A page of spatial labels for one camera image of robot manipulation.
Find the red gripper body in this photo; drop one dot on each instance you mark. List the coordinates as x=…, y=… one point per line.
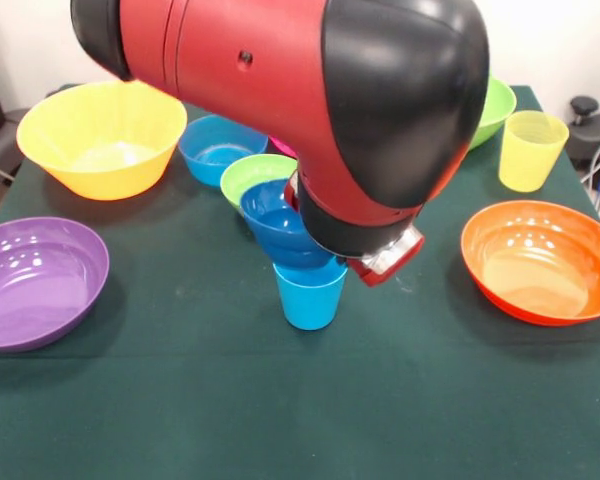
x=365, y=274

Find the translucent yellow plastic cup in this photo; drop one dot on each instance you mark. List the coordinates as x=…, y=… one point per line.
x=527, y=160

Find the shallow purple plastic bowl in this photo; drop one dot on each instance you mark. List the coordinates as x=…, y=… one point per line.
x=35, y=285

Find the translucent light blue bowl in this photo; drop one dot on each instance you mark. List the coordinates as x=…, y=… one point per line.
x=215, y=145

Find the small green plastic bowl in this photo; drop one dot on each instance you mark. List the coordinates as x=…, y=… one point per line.
x=245, y=172

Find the large green plastic bowl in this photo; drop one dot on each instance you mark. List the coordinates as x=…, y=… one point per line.
x=495, y=110

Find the black round base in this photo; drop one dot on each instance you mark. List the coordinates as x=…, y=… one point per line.
x=597, y=135

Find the black knob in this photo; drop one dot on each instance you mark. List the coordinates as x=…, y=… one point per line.
x=584, y=106

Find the small dark blue bowl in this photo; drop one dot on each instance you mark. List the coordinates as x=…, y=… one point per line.
x=280, y=235

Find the large yellow plastic bowl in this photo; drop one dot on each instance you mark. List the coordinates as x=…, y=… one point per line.
x=100, y=125

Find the light blue plastic cup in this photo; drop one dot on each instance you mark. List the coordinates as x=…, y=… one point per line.
x=307, y=305

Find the dark green tablecloth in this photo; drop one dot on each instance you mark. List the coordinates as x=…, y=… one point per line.
x=300, y=400

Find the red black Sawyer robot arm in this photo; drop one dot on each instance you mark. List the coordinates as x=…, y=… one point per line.
x=330, y=100

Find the large pink plastic bowl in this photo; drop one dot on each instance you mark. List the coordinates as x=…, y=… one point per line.
x=282, y=146

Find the shallow orange plastic bowl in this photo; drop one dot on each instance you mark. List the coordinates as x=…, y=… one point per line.
x=540, y=265

